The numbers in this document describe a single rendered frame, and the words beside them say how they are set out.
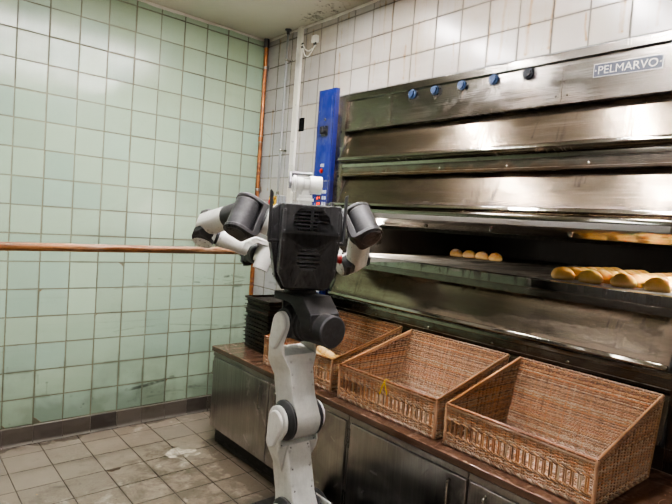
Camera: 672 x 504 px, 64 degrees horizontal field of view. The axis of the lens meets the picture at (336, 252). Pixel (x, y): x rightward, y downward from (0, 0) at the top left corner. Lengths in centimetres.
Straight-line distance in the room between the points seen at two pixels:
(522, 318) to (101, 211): 240
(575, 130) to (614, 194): 30
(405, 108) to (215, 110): 141
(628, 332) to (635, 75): 94
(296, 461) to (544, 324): 112
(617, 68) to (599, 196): 48
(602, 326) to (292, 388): 118
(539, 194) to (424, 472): 119
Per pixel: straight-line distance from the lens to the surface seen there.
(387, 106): 302
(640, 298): 221
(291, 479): 209
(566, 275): 249
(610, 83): 236
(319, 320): 184
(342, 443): 243
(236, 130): 385
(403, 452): 218
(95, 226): 345
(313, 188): 198
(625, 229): 207
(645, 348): 221
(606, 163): 228
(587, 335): 228
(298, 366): 201
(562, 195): 233
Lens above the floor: 135
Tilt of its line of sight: 3 degrees down
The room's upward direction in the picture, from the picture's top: 4 degrees clockwise
